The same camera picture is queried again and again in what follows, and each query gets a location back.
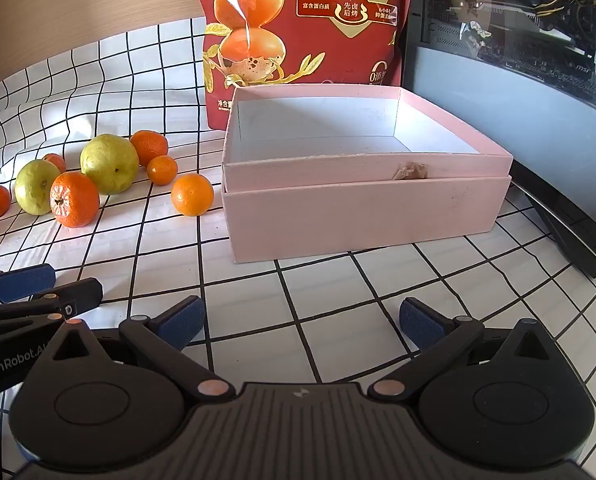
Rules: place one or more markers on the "pink cardboard box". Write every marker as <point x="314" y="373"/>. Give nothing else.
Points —
<point x="358" y="210"/>

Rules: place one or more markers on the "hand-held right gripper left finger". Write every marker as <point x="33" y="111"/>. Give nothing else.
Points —
<point x="180" y="327"/>

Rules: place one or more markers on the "black glass-sided computer case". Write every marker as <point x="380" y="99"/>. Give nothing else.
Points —
<point x="528" y="110"/>

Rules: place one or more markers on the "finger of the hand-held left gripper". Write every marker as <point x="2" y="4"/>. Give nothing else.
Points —
<point x="23" y="282"/>
<point x="78" y="295"/>

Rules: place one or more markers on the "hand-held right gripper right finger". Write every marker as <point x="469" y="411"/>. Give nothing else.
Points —
<point x="422" y="327"/>

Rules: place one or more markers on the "small green pear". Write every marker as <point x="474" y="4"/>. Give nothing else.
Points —
<point x="35" y="187"/>

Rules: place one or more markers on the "white black-checked tablecloth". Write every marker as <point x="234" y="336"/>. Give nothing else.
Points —
<point x="328" y="285"/>

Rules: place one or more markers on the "large green pear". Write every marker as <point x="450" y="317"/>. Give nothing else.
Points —
<point x="109" y="164"/>

